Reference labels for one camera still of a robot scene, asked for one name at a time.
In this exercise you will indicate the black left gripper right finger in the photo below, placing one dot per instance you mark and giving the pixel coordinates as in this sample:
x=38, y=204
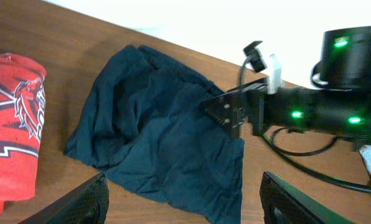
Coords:
x=282, y=203

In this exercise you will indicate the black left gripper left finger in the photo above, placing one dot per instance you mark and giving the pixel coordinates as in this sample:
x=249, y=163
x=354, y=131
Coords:
x=86, y=204

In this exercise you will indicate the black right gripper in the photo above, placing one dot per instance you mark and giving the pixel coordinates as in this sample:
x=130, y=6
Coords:
x=340, y=113

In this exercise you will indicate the navy blue shorts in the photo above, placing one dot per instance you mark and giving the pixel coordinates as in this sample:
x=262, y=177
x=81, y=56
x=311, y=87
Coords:
x=142, y=126

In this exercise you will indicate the folded red t-shirt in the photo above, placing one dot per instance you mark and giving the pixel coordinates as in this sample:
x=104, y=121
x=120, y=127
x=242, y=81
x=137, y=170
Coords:
x=22, y=111

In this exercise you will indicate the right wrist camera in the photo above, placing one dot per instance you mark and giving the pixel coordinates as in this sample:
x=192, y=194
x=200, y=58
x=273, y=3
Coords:
x=266, y=68

